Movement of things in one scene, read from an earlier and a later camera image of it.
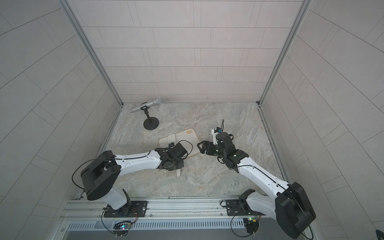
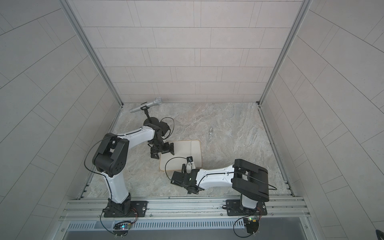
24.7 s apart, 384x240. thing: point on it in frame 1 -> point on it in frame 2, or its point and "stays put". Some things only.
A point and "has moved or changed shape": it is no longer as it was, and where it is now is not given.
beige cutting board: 188,138 has moved or changed shape
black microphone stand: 151,123 stays put
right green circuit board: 252,225 stays put
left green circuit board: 121,228 stays put
